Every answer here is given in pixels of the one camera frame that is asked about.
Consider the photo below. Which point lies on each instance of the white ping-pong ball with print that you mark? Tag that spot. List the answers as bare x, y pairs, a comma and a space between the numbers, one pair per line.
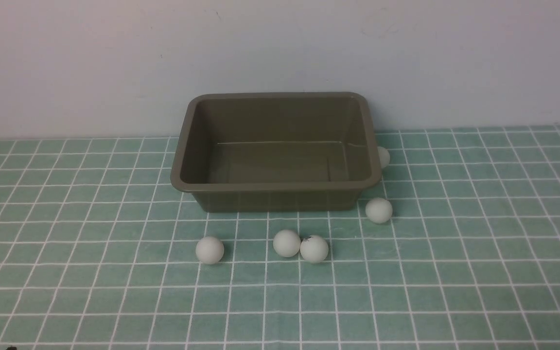
314, 249

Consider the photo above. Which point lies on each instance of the olive green plastic bin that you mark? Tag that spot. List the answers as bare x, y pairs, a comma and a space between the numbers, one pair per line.
277, 151

